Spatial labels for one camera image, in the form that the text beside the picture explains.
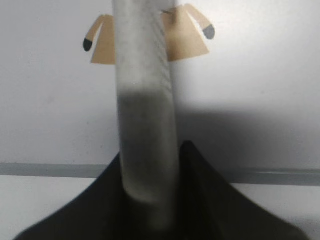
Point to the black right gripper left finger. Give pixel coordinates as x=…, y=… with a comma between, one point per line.
x=101, y=212

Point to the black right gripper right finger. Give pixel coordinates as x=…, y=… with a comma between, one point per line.
x=209, y=208

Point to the white handled kitchen knife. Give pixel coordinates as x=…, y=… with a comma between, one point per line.
x=146, y=115

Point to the white deer cutting board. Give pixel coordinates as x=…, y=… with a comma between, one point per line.
x=246, y=81

